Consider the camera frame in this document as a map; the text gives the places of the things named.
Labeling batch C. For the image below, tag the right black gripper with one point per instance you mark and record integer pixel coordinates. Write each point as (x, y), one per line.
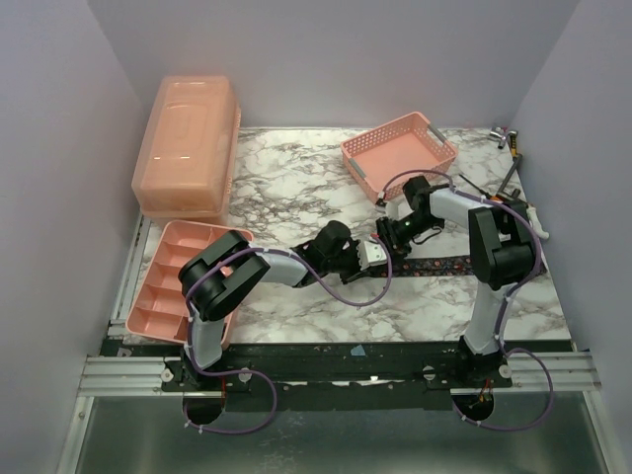
(388, 237)

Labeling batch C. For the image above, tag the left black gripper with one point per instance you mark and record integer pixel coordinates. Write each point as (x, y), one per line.
(356, 272)

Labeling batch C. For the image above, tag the dark floral necktie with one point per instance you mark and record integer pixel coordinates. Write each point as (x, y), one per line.
(456, 266)

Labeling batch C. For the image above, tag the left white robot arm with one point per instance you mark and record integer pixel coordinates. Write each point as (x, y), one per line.
(217, 280)

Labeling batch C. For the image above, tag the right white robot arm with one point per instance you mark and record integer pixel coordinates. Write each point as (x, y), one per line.
(504, 250)

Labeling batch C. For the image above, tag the pink perforated basket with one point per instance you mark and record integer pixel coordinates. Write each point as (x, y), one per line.
(381, 159)

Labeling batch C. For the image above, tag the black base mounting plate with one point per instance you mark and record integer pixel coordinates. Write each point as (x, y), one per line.
(312, 376)

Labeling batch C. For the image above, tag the grey metal clamp tool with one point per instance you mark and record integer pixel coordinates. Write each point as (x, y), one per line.
(500, 135)

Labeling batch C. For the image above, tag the pink divided organizer tray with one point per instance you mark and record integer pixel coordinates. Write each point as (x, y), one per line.
(158, 311)

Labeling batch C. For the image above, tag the pink translucent storage box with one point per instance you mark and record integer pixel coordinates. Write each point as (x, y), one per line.
(185, 165)

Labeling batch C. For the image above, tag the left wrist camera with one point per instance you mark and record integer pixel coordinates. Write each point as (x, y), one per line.
(371, 254)

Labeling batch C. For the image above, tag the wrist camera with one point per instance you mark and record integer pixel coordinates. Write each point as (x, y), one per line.
(393, 209)
(371, 254)

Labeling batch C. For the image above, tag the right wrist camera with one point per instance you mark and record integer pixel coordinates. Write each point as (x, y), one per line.
(393, 209)

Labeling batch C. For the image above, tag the aluminium rail frame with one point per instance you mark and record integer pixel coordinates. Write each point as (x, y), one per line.
(548, 371)

